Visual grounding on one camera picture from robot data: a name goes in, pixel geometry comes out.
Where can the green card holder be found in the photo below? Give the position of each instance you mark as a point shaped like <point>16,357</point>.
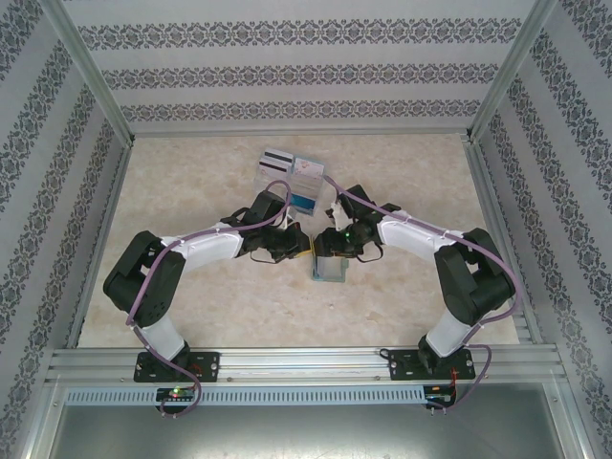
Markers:
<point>330,271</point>

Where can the clear acrylic card stand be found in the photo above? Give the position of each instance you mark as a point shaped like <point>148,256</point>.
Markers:
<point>306,187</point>

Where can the white pink VIP card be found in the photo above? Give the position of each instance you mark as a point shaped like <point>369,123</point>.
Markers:
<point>309,167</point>

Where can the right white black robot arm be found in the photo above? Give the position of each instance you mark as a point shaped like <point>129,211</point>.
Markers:
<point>406,239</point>

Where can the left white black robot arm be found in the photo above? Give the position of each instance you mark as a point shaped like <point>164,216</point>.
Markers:
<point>210,251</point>

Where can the blue card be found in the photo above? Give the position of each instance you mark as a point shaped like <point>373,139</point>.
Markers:
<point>303,203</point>

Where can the white magnetic stripe card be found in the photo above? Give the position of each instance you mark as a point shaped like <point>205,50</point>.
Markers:
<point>276,161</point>

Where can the small controller board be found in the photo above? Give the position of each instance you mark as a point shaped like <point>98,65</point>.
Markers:
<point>437,396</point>
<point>174,394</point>

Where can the grey metal sheet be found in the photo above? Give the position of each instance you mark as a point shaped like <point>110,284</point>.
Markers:
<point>306,435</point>

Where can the aluminium mounting rail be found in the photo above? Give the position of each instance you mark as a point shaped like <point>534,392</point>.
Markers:
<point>301,365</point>

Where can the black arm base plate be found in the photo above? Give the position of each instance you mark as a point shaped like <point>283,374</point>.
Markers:
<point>399,365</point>
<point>210,365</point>

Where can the aluminium side rail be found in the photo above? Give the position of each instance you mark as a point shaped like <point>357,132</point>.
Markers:
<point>115,191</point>

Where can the aluminium frame post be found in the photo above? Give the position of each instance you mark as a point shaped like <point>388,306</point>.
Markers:
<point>510,72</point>
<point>90,72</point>

